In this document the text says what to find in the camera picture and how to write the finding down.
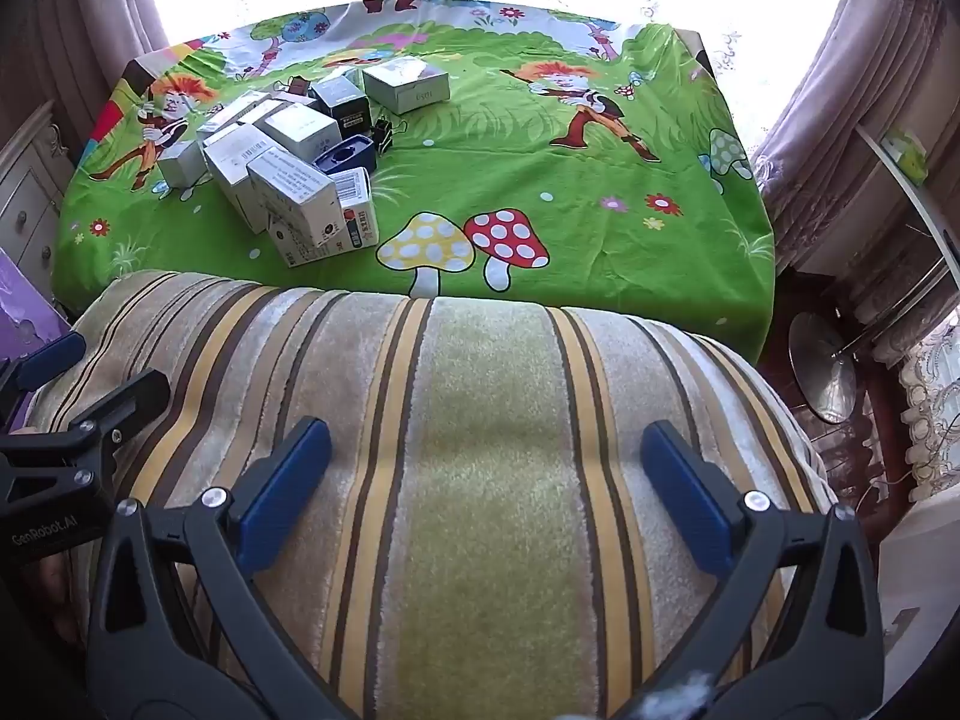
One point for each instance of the white box dark print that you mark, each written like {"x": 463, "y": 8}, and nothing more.
{"x": 292, "y": 202}

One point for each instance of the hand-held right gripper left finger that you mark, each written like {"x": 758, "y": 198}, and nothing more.
{"x": 289, "y": 491}

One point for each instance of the silver box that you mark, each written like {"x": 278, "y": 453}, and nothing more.
{"x": 405, "y": 86}

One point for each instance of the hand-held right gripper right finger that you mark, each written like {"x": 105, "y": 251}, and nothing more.
{"x": 686, "y": 495}

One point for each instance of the black box white label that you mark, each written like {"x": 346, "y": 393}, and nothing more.
{"x": 341, "y": 101}

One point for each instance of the green cartoon printed tablecloth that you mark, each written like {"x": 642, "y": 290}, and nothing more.
{"x": 525, "y": 187}

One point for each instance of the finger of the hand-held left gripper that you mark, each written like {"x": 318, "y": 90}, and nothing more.
{"x": 49, "y": 361}
{"x": 120, "y": 405}

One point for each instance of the purple box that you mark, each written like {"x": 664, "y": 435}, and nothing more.
{"x": 22, "y": 307}

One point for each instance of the black binder clip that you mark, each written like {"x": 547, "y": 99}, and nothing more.
{"x": 386, "y": 131}

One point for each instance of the brown patterned curtain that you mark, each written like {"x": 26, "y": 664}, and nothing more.
{"x": 847, "y": 127}
{"x": 112, "y": 7}

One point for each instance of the white box red blue print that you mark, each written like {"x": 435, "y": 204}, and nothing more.
{"x": 354, "y": 210}

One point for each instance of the cream carved dresser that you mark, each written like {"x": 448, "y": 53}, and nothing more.
{"x": 26, "y": 195}

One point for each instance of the dark blue plastic holder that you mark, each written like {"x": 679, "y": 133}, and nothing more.
{"x": 345, "y": 154}

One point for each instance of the round metal stand base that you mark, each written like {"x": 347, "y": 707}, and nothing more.
{"x": 821, "y": 375}

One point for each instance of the white lace cloth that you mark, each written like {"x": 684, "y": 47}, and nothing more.
{"x": 930, "y": 405}

